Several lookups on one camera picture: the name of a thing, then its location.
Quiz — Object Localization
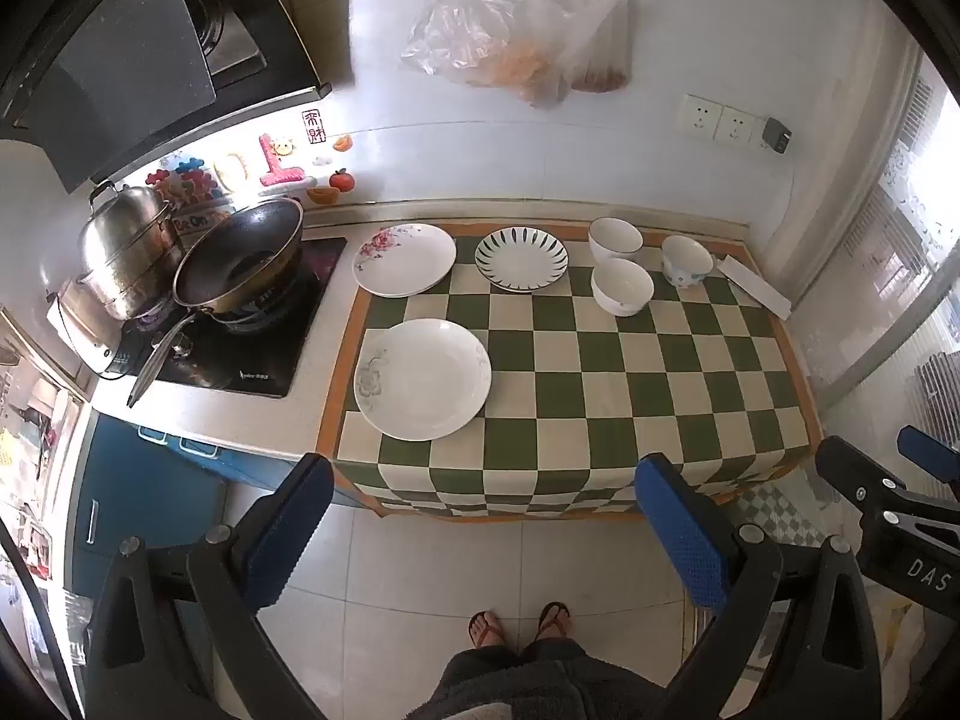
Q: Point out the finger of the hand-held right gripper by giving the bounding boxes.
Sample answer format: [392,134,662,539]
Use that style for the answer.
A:
[897,425,960,482]
[815,435,960,541]

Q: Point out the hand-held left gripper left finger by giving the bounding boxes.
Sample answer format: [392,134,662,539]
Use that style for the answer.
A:
[88,452,335,720]

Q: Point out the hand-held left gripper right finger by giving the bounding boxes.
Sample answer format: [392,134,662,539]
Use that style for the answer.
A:
[634,454,883,720]

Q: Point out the white bowl with dark rim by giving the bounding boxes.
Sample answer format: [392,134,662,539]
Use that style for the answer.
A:
[590,258,656,317]
[588,217,644,265]

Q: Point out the white plastic bag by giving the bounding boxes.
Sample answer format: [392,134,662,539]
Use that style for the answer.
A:
[870,592,960,720]

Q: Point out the small checkered floor mat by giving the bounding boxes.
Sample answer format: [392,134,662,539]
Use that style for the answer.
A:
[720,481,863,550]

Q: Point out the blue kitchen cabinet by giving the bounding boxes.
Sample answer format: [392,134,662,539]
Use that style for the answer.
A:
[71,412,353,587]

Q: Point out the person's right foot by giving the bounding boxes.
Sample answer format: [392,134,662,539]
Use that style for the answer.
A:
[534,600,573,642]

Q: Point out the person's foot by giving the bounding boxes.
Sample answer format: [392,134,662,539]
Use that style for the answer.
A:
[534,600,573,642]
[467,610,511,650]

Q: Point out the green checkered tablecloth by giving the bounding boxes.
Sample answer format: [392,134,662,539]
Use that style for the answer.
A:
[315,219,824,522]

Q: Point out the black glass gas stove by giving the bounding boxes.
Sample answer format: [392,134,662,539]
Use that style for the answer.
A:
[105,236,350,400]

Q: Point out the white paper strip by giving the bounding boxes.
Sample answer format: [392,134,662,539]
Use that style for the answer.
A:
[716,255,794,321]

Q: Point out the white plate with grey flowers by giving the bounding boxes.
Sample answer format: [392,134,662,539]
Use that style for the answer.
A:
[353,318,493,442]

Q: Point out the person's dark grey pants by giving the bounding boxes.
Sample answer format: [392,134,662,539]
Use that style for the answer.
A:
[416,637,676,720]

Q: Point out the person's left foot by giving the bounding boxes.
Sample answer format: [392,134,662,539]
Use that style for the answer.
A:
[467,610,511,650]

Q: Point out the window with frosted film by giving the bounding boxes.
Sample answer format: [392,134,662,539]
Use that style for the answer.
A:
[787,52,960,421]

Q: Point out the white bowl with blue pattern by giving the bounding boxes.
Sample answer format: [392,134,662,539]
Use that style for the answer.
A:
[661,235,715,288]

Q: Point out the cluttered side shelf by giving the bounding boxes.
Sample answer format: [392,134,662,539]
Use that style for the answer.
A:
[0,307,87,698]

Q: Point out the white kitchen appliance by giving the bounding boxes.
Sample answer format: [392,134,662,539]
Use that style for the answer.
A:
[46,281,122,377]

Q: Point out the white plate with pink flowers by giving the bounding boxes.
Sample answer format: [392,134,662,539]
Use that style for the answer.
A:
[352,223,458,299]

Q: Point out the white plate with dark stripes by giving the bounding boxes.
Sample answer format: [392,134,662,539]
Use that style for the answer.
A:
[475,227,570,293]

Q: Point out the steel steamer pot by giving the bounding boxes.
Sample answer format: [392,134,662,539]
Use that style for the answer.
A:
[75,180,185,322]

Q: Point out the clear plastic bag red contents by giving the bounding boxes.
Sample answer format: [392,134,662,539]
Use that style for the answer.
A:
[570,0,632,94]

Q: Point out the black range hood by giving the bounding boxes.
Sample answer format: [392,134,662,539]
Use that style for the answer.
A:
[0,0,333,194]

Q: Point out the clear plastic bag orange contents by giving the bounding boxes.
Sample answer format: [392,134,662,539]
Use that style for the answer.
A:
[400,0,627,110]

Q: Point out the dark wok with handle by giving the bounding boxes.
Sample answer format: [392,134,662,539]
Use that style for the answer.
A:
[126,196,306,409]

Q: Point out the white wall socket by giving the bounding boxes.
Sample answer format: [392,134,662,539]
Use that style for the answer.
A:
[712,106,757,152]
[679,94,725,140]

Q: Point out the pink letter wall sticker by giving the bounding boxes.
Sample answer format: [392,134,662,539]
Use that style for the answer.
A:
[259,133,316,187]

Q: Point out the colourful wall stickers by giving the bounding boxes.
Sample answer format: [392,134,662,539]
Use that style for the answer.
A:
[146,154,226,203]

